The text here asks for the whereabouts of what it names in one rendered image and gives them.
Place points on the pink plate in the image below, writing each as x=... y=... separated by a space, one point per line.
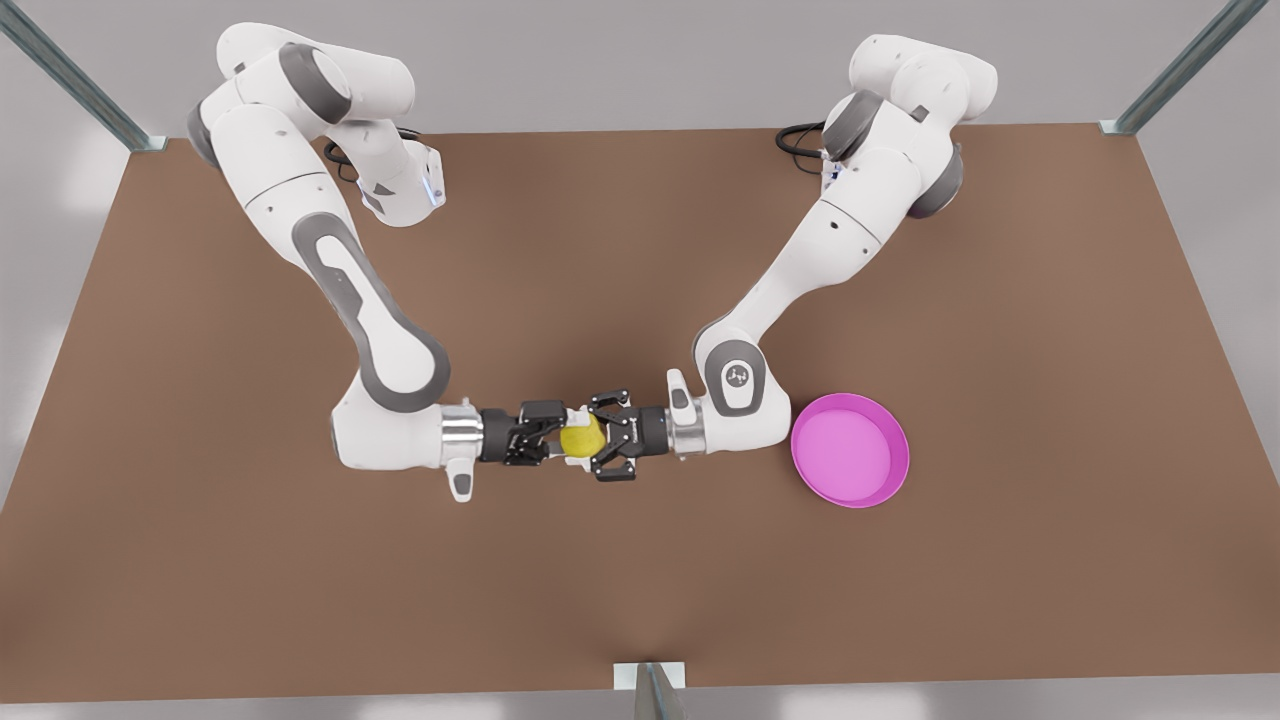
x=850 y=450

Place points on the yellow-green apple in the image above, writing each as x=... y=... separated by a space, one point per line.
x=581 y=437

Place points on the silver frame post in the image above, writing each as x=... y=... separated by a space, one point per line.
x=1180 y=70
x=70 y=70
x=655 y=690

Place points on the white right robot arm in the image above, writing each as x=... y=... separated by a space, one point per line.
x=300 y=200

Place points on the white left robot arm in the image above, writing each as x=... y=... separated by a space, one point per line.
x=850 y=200

